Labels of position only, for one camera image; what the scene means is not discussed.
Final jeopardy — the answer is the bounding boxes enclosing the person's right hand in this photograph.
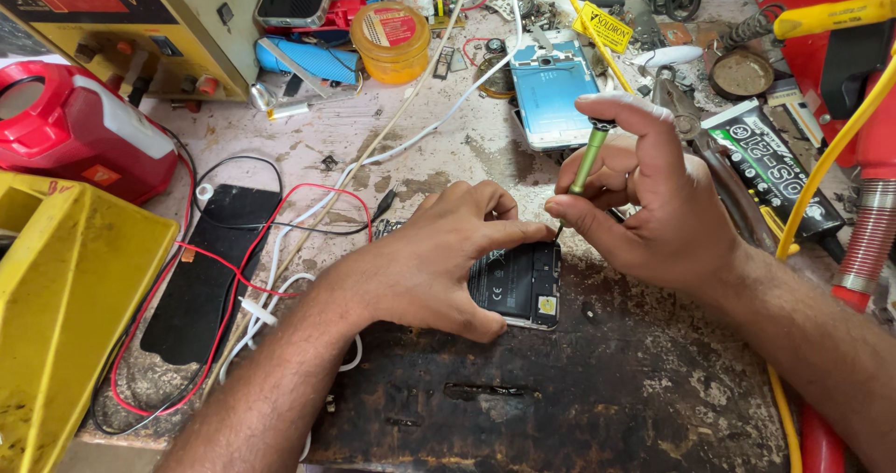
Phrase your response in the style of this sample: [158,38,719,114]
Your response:
[544,91,744,298]

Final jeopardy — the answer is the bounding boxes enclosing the person's left hand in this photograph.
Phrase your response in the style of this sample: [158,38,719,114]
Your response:
[329,179,558,344]

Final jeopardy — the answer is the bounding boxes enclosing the smartphone with black battery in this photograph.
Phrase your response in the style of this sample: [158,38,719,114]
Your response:
[374,217,563,332]

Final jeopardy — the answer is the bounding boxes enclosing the green precision screwdriver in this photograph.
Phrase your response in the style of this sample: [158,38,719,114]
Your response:
[554,118,618,243]

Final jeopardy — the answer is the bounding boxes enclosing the metal pliers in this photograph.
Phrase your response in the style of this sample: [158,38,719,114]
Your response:
[650,66,779,253]

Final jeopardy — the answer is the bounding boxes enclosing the black glue tube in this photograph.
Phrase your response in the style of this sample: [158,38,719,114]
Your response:
[700,98,848,244]

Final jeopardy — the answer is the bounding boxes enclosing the round rusty metal tin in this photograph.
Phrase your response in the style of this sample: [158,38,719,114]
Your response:
[707,48,777,102]

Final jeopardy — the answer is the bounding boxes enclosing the dark worn work board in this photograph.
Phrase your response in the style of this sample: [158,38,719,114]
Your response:
[303,248,793,473]

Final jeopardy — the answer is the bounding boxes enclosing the black phone display panel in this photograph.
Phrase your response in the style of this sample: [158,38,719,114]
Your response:
[139,183,283,368]

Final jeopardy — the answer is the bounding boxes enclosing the black sim tray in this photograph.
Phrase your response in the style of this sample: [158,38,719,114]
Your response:
[432,45,456,81]

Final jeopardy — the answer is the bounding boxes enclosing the orange flux jar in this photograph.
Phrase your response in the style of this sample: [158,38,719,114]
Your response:
[349,0,432,86]

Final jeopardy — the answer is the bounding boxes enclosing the heap of small phone parts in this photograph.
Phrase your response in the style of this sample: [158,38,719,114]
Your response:
[483,0,708,64]

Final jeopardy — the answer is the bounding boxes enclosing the red plastic tool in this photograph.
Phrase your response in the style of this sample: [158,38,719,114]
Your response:
[323,0,369,32]

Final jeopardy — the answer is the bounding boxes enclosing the yellow plastic bin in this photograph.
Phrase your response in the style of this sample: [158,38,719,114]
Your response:
[0,171,182,473]

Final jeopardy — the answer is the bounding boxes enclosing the red and white canister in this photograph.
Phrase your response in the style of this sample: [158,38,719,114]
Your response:
[0,60,180,207]

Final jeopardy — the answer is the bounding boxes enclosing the yellow bench power supply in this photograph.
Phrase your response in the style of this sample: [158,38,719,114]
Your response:
[0,0,273,104]

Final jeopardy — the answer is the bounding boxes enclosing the white cable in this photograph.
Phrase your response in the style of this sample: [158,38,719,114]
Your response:
[219,0,526,463]

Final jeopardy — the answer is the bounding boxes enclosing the beige cord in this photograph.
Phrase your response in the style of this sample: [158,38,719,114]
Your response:
[202,0,479,398]

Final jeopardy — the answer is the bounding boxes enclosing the blue phone frame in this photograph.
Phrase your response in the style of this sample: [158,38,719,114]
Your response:
[508,28,618,154]

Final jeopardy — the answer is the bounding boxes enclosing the red wire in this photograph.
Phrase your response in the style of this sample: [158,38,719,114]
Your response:
[110,153,373,417]

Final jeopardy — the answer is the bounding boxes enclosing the yellow tagged soldering iron cable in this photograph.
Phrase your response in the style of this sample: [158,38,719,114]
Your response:
[544,0,637,96]

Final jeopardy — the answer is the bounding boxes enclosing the round wire coil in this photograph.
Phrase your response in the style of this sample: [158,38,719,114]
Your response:
[477,52,518,101]

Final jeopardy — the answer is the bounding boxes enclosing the blue ribbed tool handle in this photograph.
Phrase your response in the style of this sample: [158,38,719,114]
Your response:
[255,35,362,87]

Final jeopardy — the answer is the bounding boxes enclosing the yellow soldering iron handle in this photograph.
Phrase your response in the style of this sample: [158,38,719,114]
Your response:
[773,0,896,41]

